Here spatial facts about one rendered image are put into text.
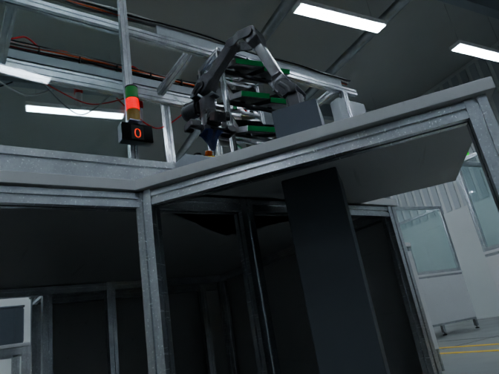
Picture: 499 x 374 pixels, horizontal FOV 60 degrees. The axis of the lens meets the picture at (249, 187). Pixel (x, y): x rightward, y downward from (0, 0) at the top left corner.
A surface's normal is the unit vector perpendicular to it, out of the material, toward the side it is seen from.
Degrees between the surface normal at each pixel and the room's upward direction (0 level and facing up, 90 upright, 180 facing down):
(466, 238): 90
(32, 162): 90
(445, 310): 90
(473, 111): 90
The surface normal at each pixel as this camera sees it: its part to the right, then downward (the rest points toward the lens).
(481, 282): -0.88, -0.01
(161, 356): -0.32, -0.26
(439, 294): 0.44, -0.37
